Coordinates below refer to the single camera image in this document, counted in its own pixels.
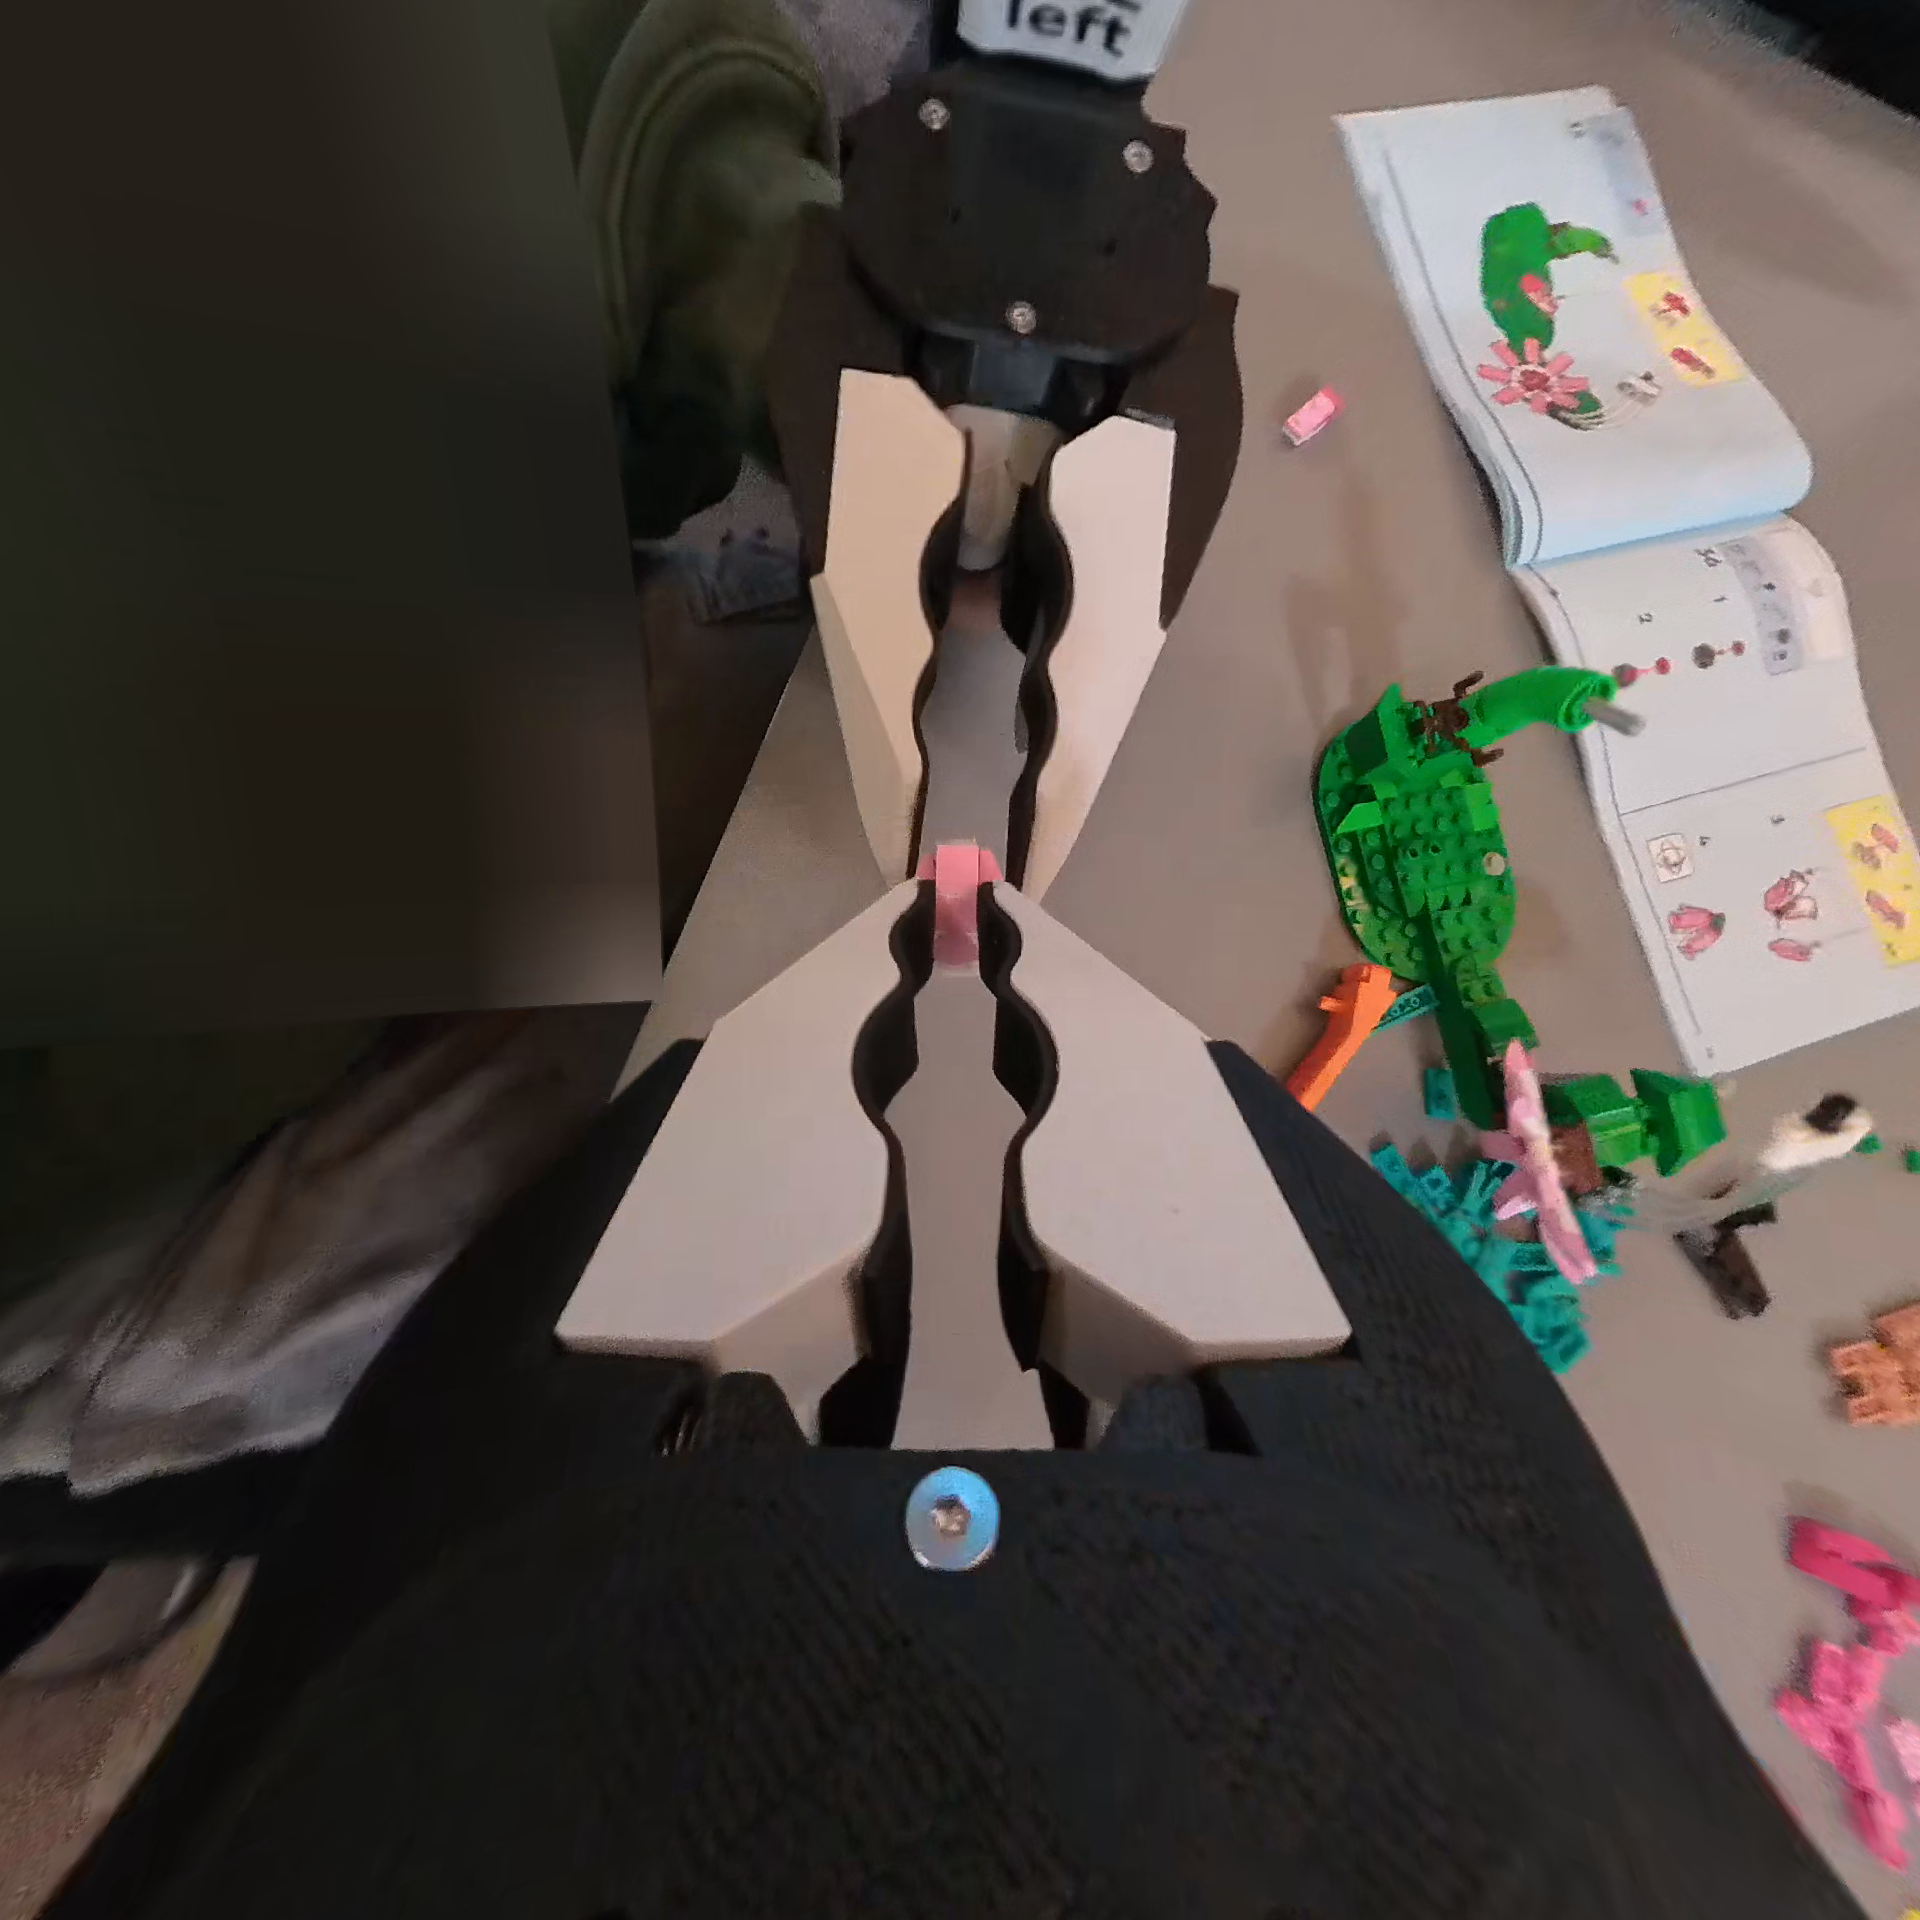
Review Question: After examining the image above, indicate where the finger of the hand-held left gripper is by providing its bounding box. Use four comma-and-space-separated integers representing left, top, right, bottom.
808, 368, 965, 886
1007, 407, 1179, 898

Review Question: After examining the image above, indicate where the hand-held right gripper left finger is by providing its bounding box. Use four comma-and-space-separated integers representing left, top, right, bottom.
555, 882, 922, 1448

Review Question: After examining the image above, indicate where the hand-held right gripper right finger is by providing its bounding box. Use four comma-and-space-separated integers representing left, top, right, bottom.
983, 882, 1355, 1448

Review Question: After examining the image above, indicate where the pink lego piece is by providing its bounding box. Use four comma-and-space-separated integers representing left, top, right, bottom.
919, 839, 1002, 976

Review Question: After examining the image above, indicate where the pile of teal lego pieces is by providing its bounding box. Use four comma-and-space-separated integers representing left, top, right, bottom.
1367, 1140, 1623, 1376

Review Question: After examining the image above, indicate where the pink lego flower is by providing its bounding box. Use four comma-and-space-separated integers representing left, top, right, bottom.
1478, 1041, 1601, 1286

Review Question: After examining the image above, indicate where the green lego plant model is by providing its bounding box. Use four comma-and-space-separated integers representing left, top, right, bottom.
1318, 666, 1646, 1134

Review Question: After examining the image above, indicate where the small green lego assembly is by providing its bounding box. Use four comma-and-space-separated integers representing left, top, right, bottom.
1553, 1066, 1730, 1182

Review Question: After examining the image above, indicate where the dark brown lego piece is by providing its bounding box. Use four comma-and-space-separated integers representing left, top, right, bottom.
1672, 1199, 1777, 1320

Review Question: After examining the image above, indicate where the lego instruction booklet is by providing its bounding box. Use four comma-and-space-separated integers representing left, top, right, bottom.
1336, 86, 1920, 1077

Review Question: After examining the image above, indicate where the black white lego piece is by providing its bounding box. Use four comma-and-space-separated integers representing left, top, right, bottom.
1751, 1094, 1882, 1182

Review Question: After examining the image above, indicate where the salmon lego piece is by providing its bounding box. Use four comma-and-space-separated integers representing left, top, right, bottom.
1826, 1304, 1920, 1425

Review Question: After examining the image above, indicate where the pile of pink lego parts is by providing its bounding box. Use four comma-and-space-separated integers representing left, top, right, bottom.
1770, 1516, 1920, 1877

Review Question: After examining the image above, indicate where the orange brick separator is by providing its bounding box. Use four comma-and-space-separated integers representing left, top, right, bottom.
1283, 961, 1397, 1113

